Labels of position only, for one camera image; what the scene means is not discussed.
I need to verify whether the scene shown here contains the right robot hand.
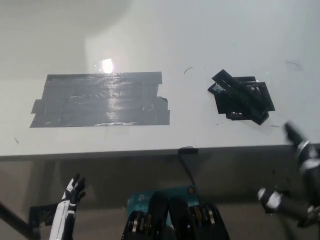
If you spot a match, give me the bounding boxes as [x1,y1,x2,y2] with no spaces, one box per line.
[257,120,320,229]

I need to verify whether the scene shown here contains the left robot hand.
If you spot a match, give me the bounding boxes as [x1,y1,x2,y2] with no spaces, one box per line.
[49,172,86,240]

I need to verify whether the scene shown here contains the black robot torso blocks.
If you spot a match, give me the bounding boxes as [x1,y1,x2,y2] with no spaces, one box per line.
[121,191,231,240]

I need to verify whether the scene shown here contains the black floor tape patch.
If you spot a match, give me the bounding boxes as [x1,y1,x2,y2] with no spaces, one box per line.
[29,201,60,227]

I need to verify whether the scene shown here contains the teal router box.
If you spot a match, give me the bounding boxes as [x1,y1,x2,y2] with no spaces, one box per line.
[126,184,202,227]

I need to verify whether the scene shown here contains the small black tape piece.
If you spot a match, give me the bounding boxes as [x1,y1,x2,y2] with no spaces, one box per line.
[178,147,200,155]

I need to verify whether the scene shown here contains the black desk frame bar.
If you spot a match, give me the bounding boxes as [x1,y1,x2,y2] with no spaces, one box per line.
[0,199,41,240]

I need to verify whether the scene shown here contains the grey duct tape patch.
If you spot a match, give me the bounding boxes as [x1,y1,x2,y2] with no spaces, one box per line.
[29,71,171,129]

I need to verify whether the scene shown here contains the thin black cable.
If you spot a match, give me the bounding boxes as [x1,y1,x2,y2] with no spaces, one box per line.
[179,152,197,186]

